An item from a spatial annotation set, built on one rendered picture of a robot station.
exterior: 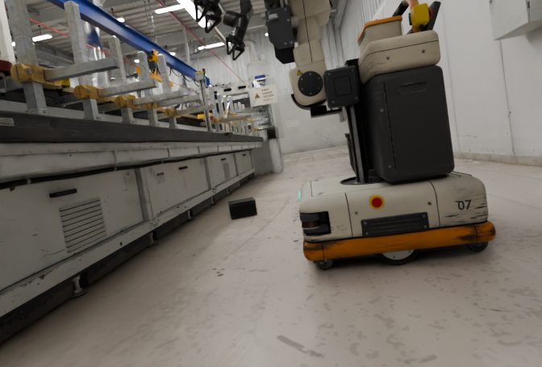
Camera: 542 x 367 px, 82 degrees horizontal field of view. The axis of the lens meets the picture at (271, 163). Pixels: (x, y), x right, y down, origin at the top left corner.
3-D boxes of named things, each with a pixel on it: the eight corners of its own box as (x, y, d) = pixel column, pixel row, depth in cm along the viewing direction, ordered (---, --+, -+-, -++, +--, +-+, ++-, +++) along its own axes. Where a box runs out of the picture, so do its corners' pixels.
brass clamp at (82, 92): (110, 101, 130) (108, 89, 130) (88, 96, 117) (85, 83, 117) (97, 103, 131) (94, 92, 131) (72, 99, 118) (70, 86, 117)
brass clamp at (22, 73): (63, 86, 105) (60, 71, 105) (27, 78, 92) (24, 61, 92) (47, 89, 106) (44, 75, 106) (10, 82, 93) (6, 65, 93)
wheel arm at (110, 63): (121, 70, 99) (118, 57, 99) (114, 68, 96) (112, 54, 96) (2, 94, 105) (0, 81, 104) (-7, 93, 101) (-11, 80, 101)
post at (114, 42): (136, 137, 149) (118, 37, 146) (132, 137, 145) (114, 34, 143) (130, 139, 149) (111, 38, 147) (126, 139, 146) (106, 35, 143)
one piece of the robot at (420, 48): (414, 185, 164) (392, 27, 159) (466, 207, 110) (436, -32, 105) (349, 194, 168) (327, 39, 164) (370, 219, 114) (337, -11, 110)
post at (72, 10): (101, 124, 124) (77, 2, 121) (94, 124, 120) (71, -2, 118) (93, 126, 124) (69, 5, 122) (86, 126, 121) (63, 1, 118)
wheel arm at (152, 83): (159, 89, 124) (157, 78, 124) (155, 88, 121) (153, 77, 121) (61, 108, 129) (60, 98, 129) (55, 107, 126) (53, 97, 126)
